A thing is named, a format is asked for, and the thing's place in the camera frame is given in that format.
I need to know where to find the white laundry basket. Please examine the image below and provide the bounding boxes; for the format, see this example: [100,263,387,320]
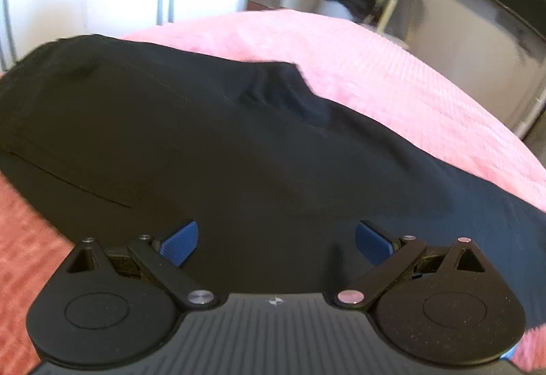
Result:
[318,0,355,20]

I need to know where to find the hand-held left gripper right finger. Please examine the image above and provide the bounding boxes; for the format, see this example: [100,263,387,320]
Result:
[335,220,489,310]

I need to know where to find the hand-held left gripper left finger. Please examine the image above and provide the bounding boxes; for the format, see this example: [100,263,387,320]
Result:
[64,220,216,310]

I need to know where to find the pink ribbed blanket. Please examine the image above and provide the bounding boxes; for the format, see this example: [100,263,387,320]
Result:
[0,10,546,375]

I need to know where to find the black pants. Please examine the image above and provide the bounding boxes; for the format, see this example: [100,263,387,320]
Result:
[0,33,546,307]

